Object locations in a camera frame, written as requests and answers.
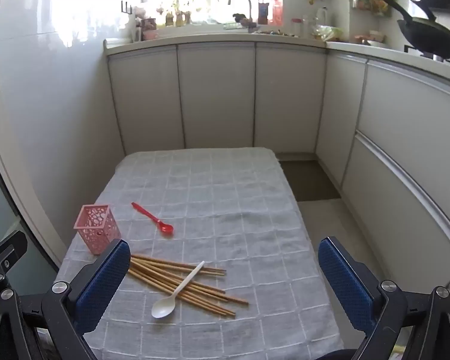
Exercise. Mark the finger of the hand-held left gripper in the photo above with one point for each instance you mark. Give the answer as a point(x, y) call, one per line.
point(7, 249)

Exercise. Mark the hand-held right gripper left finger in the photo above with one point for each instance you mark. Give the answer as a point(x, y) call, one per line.
point(101, 288)

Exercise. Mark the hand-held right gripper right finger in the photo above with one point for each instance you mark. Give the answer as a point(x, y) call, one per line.
point(345, 288)

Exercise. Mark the bunch of wooden chopsticks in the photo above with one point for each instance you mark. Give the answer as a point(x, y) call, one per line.
point(150, 273)

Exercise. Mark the pink perforated utensil holder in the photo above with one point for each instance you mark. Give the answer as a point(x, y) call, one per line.
point(97, 228)

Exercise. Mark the white plastic spoon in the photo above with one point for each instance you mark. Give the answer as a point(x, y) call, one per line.
point(164, 307)

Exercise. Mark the red plastic spoon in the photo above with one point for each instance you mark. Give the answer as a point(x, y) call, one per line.
point(150, 215)

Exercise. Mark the frosted glass door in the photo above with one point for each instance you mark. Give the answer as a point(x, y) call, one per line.
point(0, 202)

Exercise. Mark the brown floor mat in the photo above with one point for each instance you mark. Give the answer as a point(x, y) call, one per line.
point(307, 180)

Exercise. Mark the grey chequered tablecloth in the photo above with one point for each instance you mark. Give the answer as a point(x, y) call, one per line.
point(225, 195)

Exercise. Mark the white kitchen cabinet unit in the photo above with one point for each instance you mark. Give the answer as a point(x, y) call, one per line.
point(217, 93)

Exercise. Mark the gas stove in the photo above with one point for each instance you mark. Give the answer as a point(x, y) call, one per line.
point(446, 62)

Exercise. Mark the small kitchen bowls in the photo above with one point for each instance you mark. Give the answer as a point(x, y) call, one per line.
point(369, 39)

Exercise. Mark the bag of green vegetables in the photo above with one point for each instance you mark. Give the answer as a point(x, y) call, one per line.
point(328, 33)

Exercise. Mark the pink bowl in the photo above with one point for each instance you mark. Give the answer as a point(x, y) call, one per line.
point(150, 35)

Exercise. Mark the black wok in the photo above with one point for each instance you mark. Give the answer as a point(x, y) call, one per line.
point(431, 39)

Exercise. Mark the small bottle with pink lid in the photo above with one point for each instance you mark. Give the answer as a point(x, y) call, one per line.
point(297, 28)

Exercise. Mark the black pronged rack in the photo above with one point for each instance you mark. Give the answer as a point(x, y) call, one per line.
point(125, 10)

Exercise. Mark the clear glass jug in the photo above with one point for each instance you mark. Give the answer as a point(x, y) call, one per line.
point(321, 20)

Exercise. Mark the row of small windowsill ornaments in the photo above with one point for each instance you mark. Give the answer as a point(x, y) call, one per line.
point(176, 18)

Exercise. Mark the red dish soap bottle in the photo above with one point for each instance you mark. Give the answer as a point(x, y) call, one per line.
point(276, 13)

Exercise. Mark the dark utensil canister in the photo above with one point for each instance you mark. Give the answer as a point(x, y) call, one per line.
point(263, 13)

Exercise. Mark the dark dish scrubber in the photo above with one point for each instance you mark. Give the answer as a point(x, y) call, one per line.
point(240, 17)

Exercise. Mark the chrome curved faucet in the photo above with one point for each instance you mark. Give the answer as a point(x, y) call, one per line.
point(251, 11)

